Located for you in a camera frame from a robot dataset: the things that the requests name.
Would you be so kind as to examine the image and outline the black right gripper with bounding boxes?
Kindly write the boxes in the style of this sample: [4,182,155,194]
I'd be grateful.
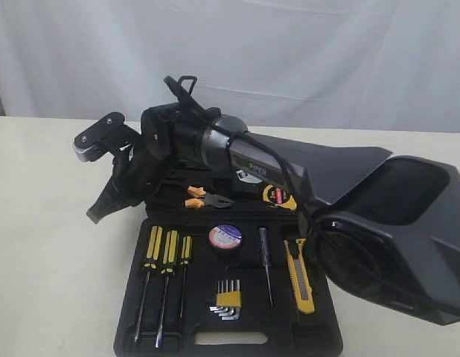
[86,149,167,224]

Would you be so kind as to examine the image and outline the pliers black orange handles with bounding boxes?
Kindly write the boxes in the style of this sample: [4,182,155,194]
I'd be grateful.
[162,184,234,209]

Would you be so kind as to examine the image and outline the black PVC insulating tape roll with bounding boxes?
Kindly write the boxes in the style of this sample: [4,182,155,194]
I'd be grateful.
[208,224,243,256]

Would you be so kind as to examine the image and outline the black plastic tool case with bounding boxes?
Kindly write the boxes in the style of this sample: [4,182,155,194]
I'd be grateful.
[113,162,343,356]

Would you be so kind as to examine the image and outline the yellow tape measure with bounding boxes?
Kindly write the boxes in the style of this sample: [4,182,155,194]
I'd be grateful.
[262,184,297,211]

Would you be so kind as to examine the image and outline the yellow utility knife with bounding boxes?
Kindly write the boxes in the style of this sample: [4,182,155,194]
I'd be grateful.
[284,238,315,315]

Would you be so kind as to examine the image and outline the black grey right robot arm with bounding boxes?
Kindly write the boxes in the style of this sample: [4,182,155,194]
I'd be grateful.
[74,103,460,325]

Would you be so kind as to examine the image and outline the large yellow black screwdriver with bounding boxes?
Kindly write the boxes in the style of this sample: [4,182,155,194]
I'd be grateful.
[134,225,163,343]

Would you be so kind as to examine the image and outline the medium yellow black screwdriver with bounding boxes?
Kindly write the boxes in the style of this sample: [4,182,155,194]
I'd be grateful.
[155,230,179,349]

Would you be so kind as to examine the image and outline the small yellow black screwdriver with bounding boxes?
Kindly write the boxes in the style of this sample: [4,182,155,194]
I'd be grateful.
[179,235,193,320]

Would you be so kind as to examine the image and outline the silver adjustable wrench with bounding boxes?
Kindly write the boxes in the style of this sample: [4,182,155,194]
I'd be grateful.
[235,170,262,184]

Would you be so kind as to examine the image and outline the hex key set yellow holder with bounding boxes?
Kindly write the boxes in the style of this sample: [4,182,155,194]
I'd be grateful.
[208,279,242,321]

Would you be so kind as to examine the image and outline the white backdrop curtain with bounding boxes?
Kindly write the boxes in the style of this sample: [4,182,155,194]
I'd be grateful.
[0,1,460,132]

